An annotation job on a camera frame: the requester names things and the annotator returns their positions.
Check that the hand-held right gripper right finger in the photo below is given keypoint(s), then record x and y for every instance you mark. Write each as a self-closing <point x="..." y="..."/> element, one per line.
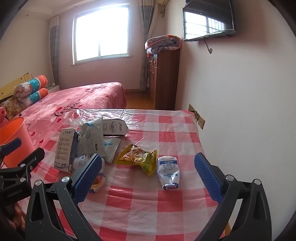
<point x="208" y="178"/>

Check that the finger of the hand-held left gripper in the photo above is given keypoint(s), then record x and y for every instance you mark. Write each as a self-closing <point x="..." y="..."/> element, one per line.
<point x="32" y="158"/>
<point x="11" y="145"/>

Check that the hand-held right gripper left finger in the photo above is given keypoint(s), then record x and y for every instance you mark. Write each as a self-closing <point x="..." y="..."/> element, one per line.
<point x="89" y="176"/>

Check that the orange yellow wrapper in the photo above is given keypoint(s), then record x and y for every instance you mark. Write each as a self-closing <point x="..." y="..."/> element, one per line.
<point x="99" y="183"/>

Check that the orange plastic bucket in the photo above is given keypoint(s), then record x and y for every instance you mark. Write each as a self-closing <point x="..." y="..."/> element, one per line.
<point x="16" y="132"/>

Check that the white blue packet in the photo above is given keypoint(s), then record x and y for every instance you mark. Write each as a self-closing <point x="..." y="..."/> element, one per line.
<point x="81" y="162"/>

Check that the white milk carton round icons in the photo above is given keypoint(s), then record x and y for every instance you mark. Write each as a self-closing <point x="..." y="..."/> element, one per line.
<point x="66" y="148"/>

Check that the small white wipes pack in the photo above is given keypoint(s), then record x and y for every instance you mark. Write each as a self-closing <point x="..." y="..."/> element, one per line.
<point x="112" y="147"/>

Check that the large white wipes pack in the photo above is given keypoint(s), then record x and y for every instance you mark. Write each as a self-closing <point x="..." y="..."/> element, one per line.
<point x="91" y="139"/>

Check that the white milk pouch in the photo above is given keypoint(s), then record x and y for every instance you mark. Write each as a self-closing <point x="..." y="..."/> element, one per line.
<point x="167" y="171"/>

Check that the yellow snack bag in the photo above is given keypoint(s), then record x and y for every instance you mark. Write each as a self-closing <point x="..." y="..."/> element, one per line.
<point x="138" y="157"/>

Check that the white milk carton black side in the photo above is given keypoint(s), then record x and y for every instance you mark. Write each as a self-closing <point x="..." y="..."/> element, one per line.
<point x="114" y="127"/>

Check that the pink printed pillow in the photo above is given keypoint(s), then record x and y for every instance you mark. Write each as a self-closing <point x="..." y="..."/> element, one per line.
<point x="2" y="113"/>

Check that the floral pillow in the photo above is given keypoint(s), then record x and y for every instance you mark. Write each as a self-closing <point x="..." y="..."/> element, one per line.
<point x="11" y="109"/>

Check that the folded cartoon quilt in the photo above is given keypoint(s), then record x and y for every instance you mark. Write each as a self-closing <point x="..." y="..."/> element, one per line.
<point x="34" y="90"/>

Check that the yellow headboard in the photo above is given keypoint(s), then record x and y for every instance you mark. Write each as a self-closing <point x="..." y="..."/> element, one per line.
<point x="13" y="84"/>

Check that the red checked tablecloth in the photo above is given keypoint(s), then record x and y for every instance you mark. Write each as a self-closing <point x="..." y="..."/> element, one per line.
<point x="150" y="204"/>

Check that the small white nightstand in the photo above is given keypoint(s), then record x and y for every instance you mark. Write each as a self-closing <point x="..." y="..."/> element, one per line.
<point x="54" y="87"/>

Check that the bed with pink bedspread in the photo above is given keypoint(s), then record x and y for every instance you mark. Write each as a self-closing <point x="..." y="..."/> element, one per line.
<point x="81" y="97"/>

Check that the grey checked curtain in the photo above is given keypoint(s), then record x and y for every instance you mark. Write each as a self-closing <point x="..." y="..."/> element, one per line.
<point x="55" y="51"/>
<point x="145" y="23"/>

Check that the wooden cabinet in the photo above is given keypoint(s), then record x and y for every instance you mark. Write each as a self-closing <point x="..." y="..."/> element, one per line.
<point x="166" y="78"/>

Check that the window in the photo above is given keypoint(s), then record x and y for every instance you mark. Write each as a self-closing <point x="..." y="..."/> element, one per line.
<point x="101" y="34"/>

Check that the folded pink grey blanket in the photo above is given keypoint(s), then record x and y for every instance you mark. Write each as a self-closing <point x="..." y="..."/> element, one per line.
<point x="161" y="42"/>

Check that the air conditioner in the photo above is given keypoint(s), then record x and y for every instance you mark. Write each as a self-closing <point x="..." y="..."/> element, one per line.
<point x="163" y="1"/>

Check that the beige wall socket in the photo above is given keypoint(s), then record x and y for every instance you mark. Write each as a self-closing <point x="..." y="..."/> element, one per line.
<point x="200" y="120"/>

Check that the wall television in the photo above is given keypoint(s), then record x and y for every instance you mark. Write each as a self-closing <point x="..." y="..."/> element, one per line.
<point x="208" y="18"/>

